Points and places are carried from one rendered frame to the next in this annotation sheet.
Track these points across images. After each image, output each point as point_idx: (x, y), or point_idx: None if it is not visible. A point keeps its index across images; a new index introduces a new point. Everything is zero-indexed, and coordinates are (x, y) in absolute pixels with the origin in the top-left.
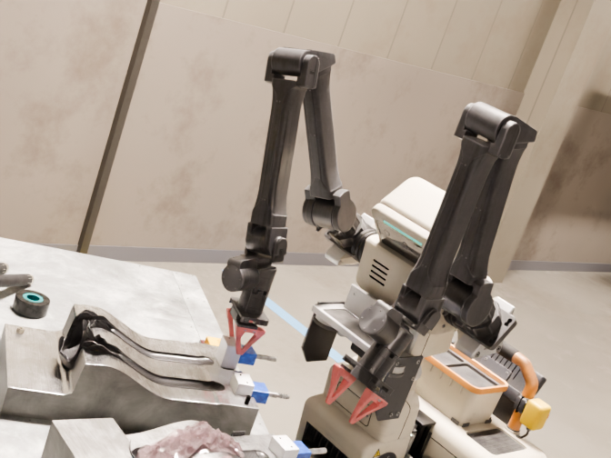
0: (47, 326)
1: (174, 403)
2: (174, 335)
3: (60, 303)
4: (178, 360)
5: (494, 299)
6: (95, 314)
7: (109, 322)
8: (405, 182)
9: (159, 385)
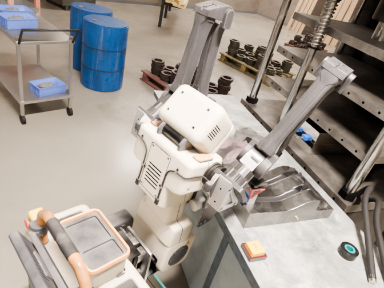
0: (330, 243)
1: None
2: (281, 266)
3: (343, 270)
4: (266, 199)
5: (146, 115)
6: (307, 190)
7: (300, 192)
8: (226, 112)
9: (264, 179)
